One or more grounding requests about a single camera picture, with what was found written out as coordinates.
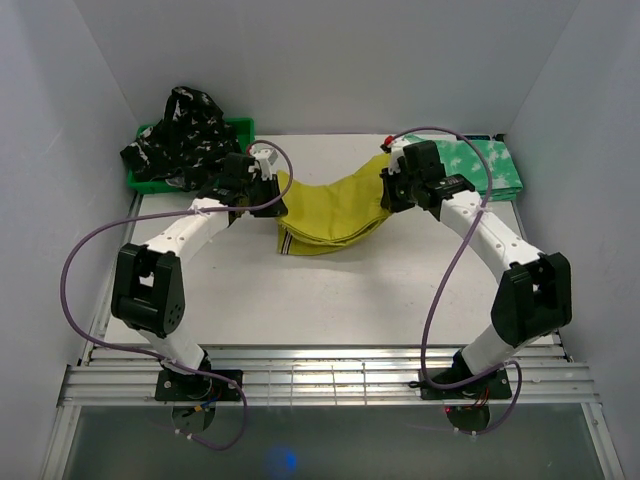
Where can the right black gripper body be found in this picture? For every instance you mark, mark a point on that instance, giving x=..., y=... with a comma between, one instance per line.
x=406, y=185

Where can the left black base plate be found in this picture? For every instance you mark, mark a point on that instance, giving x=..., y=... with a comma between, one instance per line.
x=176, y=387

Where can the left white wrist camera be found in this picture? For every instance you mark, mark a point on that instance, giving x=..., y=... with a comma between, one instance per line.
x=263, y=159

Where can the green white tie-dye folded garment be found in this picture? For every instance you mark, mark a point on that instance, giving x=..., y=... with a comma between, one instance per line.
x=459, y=158

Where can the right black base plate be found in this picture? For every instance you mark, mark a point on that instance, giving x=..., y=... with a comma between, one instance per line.
x=495, y=386

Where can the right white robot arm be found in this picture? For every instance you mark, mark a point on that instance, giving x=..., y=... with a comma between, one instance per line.
x=534, y=296

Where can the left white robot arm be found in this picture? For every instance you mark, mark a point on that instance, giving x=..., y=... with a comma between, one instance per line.
x=148, y=294

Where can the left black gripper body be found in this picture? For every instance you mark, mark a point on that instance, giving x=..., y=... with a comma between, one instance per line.
x=257, y=193

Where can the aluminium rail frame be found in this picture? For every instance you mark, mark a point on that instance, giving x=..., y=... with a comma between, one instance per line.
x=341, y=330

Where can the yellow trousers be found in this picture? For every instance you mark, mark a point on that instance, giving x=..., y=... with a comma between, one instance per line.
x=328, y=218

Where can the green plastic bin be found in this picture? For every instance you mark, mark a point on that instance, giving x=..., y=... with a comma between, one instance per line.
x=245, y=132

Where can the black white patterned garment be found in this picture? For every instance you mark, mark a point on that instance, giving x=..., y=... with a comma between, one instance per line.
x=186, y=147

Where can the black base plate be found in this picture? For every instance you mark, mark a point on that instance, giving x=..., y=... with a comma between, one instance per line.
x=495, y=386
x=176, y=387

